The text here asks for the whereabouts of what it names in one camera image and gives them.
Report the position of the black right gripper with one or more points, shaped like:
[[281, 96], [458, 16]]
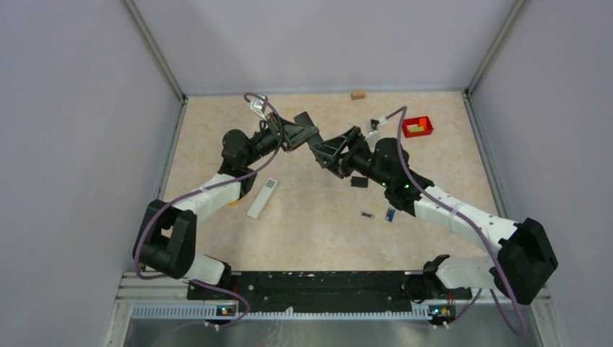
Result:
[[329, 149]]

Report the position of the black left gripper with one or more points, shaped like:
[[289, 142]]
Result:
[[293, 134]]

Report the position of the black battery cover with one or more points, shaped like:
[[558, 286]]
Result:
[[359, 182]]

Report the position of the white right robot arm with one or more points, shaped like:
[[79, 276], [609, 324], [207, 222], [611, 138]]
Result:
[[519, 257]]

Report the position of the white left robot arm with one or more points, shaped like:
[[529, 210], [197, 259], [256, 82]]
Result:
[[167, 237]]

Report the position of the white remote control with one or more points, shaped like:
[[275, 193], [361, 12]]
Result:
[[262, 199]]

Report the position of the small wooden block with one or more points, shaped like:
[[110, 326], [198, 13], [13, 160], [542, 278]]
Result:
[[358, 95]]

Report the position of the red plastic bin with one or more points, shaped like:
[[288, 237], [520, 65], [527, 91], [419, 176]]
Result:
[[417, 127]]

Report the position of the blue battery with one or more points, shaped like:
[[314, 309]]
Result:
[[390, 215]]

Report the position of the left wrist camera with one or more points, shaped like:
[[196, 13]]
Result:
[[258, 105]]

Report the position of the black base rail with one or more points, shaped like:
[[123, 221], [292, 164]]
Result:
[[330, 291]]

